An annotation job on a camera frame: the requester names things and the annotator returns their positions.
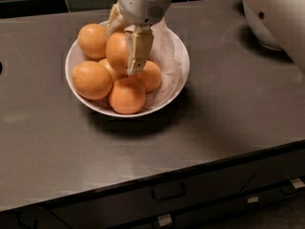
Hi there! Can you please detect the white bowl with strawberries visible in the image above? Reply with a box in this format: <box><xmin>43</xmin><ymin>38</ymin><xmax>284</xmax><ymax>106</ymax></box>
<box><xmin>242</xmin><ymin>2</ymin><xmax>282</xmax><ymax>51</ymax></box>

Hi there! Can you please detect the dark drawer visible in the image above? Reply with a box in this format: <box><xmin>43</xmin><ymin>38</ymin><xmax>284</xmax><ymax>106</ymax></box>
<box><xmin>241</xmin><ymin>149</ymin><xmax>305</xmax><ymax>205</ymax></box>
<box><xmin>52</xmin><ymin>161</ymin><xmax>261</xmax><ymax>229</ymax></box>

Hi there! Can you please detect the dark drawer front right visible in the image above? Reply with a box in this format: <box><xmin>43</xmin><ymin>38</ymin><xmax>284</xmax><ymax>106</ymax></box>
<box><xmin>241</xmin><ymin>149</ymin><xmax>305</xmax><ymax>205</ymax></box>

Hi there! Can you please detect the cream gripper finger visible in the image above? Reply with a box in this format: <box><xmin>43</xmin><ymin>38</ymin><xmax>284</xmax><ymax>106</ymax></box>
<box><xmin>107</xmin><ymin>3</ymin><xmax>131</xmax><ymax>38</ymax></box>
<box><xmin>125</xmin><ymin>26</ymin><xmax>153</xmax><ymax>75</ymax></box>

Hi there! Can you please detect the white paper liner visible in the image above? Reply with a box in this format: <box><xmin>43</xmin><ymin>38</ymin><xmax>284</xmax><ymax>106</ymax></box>
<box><xmin>145</xmin><ymin>20</ymin><xmax>190</xmax><ymax>112</ymax></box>

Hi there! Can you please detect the small pale orange middle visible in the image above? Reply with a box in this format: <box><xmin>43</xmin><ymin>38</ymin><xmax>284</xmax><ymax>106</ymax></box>
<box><xmin>99</xmin><ymin>58</ymin><xmax>126</xmax><ymax>82</ymax></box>

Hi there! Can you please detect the white bowl with oranges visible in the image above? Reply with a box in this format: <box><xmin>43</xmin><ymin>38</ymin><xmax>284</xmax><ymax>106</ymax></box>
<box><xmin>64</xmin><ymin>16</ymin><xmax>191</xmax><ymax>118</ymax></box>

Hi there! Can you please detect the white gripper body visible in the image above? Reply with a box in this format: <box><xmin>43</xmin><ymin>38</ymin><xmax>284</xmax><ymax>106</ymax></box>
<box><xmin>117</xmin><ymin>0</ymin><xmax>172</xmax><ymax>26</ymax></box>

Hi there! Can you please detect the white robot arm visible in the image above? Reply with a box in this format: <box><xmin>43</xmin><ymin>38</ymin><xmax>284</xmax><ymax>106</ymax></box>
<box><xmin>107</xmin><ymin>0</ymin><xmax>305</xmax><ymax>74</ymax></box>

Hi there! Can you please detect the dark drawer front left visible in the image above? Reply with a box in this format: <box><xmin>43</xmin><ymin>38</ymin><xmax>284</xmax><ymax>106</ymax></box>
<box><xmin>52</xmin><ymin>161</ymin><xmax>261</xmax><ymax>229</ymax></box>

